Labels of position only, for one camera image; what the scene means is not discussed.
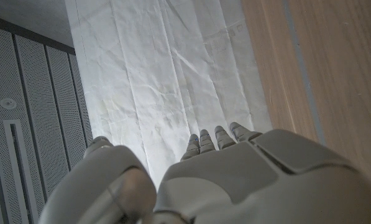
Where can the long ceiling air slot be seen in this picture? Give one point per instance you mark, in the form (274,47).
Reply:
(17,161)

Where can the round white ceiling sensor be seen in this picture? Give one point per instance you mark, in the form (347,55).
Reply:
(8,103)

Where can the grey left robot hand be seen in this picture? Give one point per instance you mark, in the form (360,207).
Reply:
(235,180)

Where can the white backdrop cloth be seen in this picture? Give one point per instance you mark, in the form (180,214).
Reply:
(157,77)

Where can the grey tape rectangle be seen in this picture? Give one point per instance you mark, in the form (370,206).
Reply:
(300,62)

